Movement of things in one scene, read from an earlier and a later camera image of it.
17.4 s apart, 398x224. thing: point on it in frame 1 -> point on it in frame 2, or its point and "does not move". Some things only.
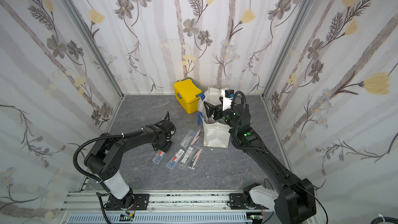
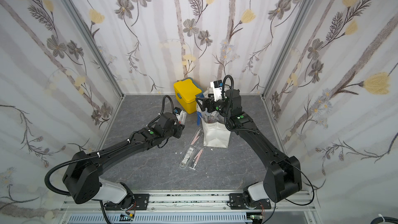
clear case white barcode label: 187,155 does not move
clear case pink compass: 196,157 does not move
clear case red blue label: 174,159 -> 182,117
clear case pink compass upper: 196,137 does not move
